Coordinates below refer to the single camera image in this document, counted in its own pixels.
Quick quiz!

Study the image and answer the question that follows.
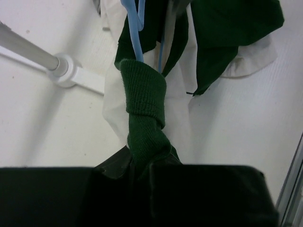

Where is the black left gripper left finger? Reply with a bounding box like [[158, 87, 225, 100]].
[[0, 148, 151, 227]]

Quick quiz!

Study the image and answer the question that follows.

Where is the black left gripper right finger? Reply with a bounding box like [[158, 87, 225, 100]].
[[150, 165, 279, 227]]

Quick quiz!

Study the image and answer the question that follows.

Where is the green and white t shirt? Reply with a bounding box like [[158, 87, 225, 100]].
[[97, 0, 285, 172]]

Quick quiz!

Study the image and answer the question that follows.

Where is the light blue hanger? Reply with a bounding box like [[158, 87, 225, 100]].
[[115, 0, 168, 72]]

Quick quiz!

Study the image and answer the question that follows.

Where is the white metal clothes rack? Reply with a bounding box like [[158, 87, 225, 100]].
[[0, 23, 105, 95]]

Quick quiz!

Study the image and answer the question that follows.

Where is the aluminium table frame rail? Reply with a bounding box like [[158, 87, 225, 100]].
[[276, 138, 303, 227]]

